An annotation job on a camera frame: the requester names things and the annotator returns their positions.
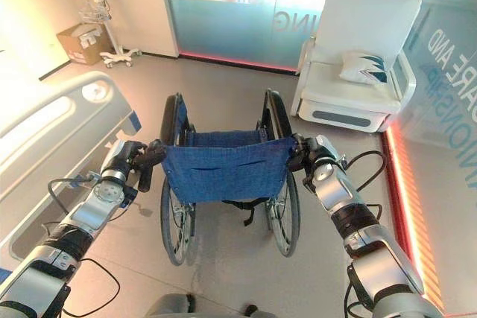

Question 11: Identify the brown cardboard box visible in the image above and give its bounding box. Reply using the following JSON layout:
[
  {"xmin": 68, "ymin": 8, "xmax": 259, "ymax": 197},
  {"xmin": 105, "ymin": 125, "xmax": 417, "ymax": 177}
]
[{"xmin": 56, "ymin": 22, "xmax": 114, "ymax": 66}]

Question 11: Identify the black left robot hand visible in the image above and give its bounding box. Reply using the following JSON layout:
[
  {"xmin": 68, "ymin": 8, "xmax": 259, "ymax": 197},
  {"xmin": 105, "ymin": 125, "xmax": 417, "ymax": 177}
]
[{"xmin": 105, "ymin": 139, "xmax": 167, "ymax": 192}]

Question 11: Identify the wire basket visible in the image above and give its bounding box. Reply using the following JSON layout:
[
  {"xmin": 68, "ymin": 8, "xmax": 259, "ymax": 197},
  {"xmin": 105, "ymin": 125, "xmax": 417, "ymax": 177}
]
[{"xmin": 78, "ymin": 0, "xmax": 112, "ymax": 24}]

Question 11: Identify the white pillow with blue print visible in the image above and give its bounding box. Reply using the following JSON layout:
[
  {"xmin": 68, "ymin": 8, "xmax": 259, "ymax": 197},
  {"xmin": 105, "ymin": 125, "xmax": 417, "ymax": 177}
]
[{"xmin": 338, "ymin": 51, "xmax": 389, "ymax": 85}]

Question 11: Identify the white rolling monitor stand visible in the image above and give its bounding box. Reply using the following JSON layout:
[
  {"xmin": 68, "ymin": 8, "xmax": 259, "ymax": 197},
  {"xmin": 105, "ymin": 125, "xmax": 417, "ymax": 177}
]
[{"xmin": 72, "ymin": 0, "xmax": 142, "ymax": 69}]

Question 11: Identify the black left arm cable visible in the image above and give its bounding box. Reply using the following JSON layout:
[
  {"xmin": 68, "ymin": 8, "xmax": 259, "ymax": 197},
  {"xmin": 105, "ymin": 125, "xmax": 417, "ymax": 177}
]
[{"xmin": 47, "ymin": 171, "xmax": 101, "ymax": 218}]

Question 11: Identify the white armchair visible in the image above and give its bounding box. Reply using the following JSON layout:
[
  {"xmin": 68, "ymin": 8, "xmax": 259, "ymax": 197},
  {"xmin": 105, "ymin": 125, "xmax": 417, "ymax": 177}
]
[{"xmin": 290, "ymin": 0, "xmax": 423, "ymax": 133}]

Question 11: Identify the white hospital bed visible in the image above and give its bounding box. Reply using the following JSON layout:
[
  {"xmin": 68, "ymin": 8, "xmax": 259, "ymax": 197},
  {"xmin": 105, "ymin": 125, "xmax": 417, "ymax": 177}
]
[{"xmin": 0, "ymin": 70, "xmax": 143, "ymax": 270}]

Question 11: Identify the blue fabric wheelchair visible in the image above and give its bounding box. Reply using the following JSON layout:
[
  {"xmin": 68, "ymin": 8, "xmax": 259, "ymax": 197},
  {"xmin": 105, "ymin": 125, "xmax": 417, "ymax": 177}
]
[{"xmin": 159, "ymin": 88, "xmax": 302, "ymax": 267}]

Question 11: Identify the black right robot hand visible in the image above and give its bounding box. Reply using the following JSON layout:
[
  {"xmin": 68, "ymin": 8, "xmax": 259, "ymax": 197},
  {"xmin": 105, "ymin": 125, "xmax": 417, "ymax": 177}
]
[{"xmin": 287, "ymin": 133, "xmax": 344, "ymax": 177}]

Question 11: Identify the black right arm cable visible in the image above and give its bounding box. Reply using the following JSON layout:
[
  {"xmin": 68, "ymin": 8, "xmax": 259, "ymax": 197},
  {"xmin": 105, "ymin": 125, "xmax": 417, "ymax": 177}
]
[{"xmin": 337, "ymin": 150, "xmax": 385, "ymax": 192}]

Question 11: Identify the red floor light strip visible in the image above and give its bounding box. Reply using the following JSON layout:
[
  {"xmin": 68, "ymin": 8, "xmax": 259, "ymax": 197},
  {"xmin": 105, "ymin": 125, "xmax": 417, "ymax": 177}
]
[{"xmin": 380, "ymin": 124, "xmax": 428, "ymax": 296}]

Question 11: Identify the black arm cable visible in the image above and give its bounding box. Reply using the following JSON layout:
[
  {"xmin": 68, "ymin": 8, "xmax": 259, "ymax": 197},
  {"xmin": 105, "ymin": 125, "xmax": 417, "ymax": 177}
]
[
  {"xmin": 337, "ymin": 150, "xmax": 385, "ymax": 192},
  {"xmin": 47, "ymin": 171, "xmax": 101, "ymax": 218}
]

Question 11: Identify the frosted glass partition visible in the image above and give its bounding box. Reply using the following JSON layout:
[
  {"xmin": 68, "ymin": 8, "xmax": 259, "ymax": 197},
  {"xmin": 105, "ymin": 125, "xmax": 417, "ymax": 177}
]
[{"xmin": 166, "ymin": 0, "xmax": 373, "ymax": 71}]

